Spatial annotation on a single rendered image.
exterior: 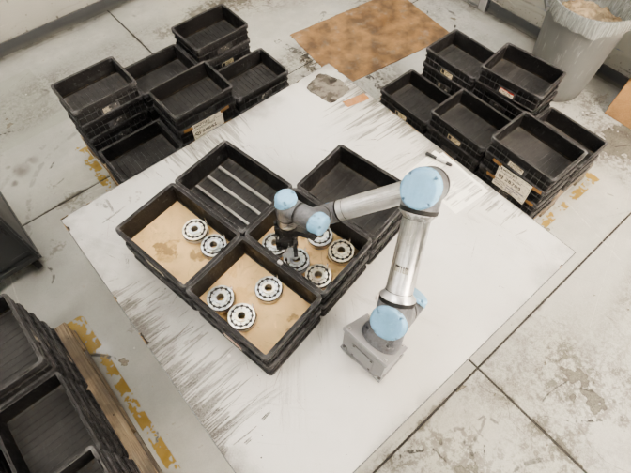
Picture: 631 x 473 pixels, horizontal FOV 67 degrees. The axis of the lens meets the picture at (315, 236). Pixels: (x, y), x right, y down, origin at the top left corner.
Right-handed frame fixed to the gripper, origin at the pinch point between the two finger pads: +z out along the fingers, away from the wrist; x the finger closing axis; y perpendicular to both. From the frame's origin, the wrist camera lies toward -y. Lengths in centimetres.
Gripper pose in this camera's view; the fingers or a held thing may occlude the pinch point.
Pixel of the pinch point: (296, 252)
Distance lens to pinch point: 184.7
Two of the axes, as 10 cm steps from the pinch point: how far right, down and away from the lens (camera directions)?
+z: 0.1, 5.6, 8.3
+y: -10.0, 0.8, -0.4
